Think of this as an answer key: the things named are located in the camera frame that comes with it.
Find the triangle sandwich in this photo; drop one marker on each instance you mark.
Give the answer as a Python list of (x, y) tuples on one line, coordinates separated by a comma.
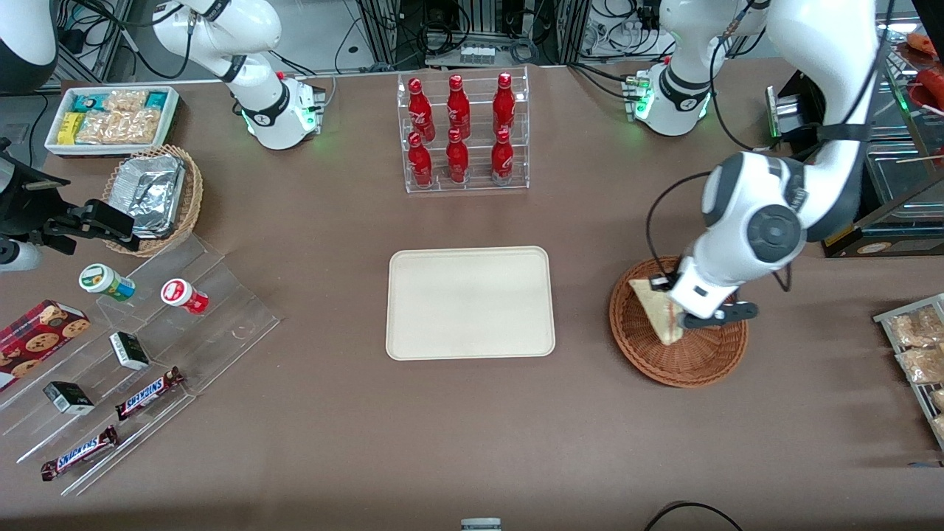
[(653, 310)]

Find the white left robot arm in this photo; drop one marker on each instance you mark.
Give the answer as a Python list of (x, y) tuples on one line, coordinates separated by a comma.
[(759, 214)]

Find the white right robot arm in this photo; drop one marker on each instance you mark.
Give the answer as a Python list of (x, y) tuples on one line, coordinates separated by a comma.
[(258, 29)]

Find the brown round wicker basket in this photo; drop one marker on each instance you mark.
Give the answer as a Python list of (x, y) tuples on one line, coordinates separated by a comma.
[(700, 361)]

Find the light tan wicker basket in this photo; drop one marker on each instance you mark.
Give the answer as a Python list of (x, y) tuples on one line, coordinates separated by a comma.
[(193, 192)]

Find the cream rectangular tray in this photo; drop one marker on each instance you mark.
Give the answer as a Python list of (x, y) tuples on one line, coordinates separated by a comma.
[(470, 302)]

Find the silver foil packets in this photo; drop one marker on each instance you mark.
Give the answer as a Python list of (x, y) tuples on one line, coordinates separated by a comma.
[(151, 192)]

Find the green lid snack cup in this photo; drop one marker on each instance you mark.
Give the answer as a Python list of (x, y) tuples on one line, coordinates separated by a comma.
[(99, 279)]

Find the red chocolate cookie box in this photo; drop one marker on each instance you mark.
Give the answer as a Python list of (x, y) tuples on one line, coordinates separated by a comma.
[(37, 339)]

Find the large clear cracker bag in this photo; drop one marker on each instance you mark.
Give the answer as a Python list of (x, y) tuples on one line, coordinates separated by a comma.
[(122, 127)]

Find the red lid snack cup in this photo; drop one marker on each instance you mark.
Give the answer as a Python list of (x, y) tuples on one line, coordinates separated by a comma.
[(181, 293)]

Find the yellow snack pack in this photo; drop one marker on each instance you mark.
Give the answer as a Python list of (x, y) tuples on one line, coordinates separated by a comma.
[(70, 127)]

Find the teal snack pack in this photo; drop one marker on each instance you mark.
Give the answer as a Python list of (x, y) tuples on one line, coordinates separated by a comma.
[(156, 99), (88, 102)]

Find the small clear cracker bag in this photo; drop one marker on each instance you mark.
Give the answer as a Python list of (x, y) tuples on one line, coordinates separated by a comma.
[(125, 99)]

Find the white plastic snack bin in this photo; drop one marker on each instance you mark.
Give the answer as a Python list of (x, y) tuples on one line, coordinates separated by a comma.
[(171, 110)]

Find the small dark green box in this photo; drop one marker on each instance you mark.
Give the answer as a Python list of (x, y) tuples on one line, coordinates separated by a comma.
[(68, 398), (129, 350)]

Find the black food warmer appliance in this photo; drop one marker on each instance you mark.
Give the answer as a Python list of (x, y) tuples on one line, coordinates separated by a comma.
[(841, 249)]

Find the clear acrylic stepped display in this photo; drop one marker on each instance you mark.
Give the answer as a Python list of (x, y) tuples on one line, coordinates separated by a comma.
[(221, 324)]

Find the Snickers chocolate bar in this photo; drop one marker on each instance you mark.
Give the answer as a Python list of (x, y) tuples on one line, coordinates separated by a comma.
[(80, 453), (150, 393)]

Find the clear bag of pastries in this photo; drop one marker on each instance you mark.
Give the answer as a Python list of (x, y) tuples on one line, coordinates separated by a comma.
[(914, 328), (939, 426), (938, 400), (922, 365)]

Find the red cola bottle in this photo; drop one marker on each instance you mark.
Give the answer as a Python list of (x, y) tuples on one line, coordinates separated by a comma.
[(502, 158), (419, 110), (458, 107), (504, 103), (457, 161), (420, 164)]

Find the clear acrylic bottle rack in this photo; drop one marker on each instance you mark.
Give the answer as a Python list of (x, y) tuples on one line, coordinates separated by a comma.
[(476, 184)]

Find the white power strip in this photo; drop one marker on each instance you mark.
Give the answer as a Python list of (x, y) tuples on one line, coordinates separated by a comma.
[(477, 54)]

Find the small grey white object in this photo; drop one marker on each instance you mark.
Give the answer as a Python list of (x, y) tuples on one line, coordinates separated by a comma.
[(481, 525)]

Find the red food item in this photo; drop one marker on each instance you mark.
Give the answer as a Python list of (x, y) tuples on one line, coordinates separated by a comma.
[(933, 85)]

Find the orange food item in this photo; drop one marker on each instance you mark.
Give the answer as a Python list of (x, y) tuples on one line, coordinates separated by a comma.
[(925, 40)]

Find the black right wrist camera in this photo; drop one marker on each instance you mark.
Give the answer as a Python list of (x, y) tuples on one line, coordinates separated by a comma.
[(18, 199)]

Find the aluminium frame rack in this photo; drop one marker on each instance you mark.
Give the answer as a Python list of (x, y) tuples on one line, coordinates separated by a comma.
[(568, 29)]

